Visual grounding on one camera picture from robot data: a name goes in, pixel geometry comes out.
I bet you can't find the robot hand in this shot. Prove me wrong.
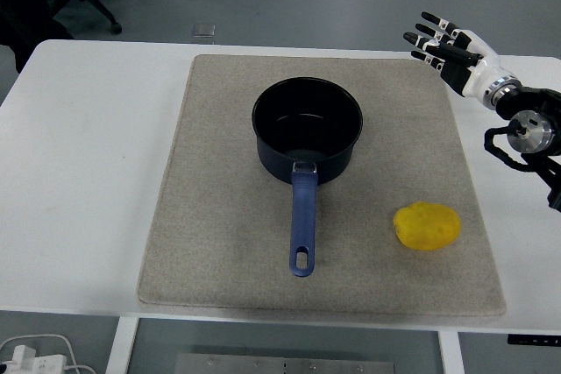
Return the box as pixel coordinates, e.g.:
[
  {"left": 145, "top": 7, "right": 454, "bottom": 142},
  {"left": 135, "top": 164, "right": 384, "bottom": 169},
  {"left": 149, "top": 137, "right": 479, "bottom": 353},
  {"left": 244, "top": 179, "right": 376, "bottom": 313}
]
[{"left": 402, "top": 11, "right": 512, "bottom": 102}]

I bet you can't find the yellow potato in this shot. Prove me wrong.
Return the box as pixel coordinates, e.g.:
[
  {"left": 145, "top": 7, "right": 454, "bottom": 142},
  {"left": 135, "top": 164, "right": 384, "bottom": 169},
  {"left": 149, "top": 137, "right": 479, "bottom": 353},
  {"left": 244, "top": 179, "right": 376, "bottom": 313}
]
[{"left": 392, "top": 201, "right": 462, "bottom": 252}]

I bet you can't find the black table control panel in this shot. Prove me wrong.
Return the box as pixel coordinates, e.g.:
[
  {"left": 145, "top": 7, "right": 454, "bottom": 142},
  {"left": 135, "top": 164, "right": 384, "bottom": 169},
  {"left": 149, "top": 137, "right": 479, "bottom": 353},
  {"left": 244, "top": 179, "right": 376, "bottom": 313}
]
[{"left": 507, "top": 334, "right": 561, "bottom": 346}]

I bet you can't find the white table leg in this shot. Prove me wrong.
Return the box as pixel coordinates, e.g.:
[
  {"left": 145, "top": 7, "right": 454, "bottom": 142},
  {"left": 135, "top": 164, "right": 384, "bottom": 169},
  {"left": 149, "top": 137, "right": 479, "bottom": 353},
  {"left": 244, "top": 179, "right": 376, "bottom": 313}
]
[
  {"left": 437, "top": 329, "right": 465, "bottom": 374},
  {"left": 104, "top": 315, "right": 140, "bottom": 374}
]

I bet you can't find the beige table mat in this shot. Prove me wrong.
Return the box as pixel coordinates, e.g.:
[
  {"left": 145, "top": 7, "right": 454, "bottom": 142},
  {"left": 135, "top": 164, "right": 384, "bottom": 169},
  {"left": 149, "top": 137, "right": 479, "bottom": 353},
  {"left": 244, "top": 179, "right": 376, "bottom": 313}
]
[{"left": 137, "top": 53, "right": 508, "bottom": 317}]

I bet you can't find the grey metal plate with screws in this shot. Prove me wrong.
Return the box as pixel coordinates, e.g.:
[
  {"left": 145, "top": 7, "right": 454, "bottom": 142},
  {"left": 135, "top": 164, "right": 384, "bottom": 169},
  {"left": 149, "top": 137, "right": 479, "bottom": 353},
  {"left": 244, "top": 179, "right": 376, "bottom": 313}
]
[{"left": 174, "top": 352, "right": 398, "bottom": 374}]

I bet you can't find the person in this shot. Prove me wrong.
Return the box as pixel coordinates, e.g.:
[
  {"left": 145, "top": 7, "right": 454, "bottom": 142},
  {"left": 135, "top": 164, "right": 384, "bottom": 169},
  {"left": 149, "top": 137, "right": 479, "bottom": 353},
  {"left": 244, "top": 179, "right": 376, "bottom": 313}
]
[{"left": 0, "top": 0, "right": 76, "bottom": 75}]

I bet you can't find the white power strip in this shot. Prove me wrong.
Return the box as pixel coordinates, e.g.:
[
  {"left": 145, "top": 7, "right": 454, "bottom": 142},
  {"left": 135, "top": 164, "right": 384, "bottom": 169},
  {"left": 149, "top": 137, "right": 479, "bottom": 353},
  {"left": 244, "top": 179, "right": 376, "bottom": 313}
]
[{"left": 0, "top": 354, "right": 68, "bottom": 374}]

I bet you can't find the white plug adapter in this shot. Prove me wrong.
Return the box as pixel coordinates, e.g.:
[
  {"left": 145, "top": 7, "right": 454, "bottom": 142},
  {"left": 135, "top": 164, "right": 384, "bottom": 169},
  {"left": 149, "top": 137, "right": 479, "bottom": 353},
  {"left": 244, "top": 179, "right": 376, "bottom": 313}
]
[{"left": 11, "top": 344, "right": 36, "bottom": 366}]

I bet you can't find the blue pot with handle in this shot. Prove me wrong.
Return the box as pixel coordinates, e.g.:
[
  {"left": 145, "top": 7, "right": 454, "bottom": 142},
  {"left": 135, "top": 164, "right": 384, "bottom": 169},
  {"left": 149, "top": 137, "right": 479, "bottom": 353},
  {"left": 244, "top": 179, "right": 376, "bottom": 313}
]
[{"left": 252, "top": 76, "right": 365, "bottom": 279}]

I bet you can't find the white power cable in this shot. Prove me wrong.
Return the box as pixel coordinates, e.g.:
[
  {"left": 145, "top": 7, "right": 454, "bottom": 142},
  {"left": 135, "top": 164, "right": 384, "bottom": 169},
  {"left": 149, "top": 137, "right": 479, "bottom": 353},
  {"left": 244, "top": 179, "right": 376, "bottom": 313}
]
[{"left": 0, "top": 333, "right": 96, "bottom": 374}]

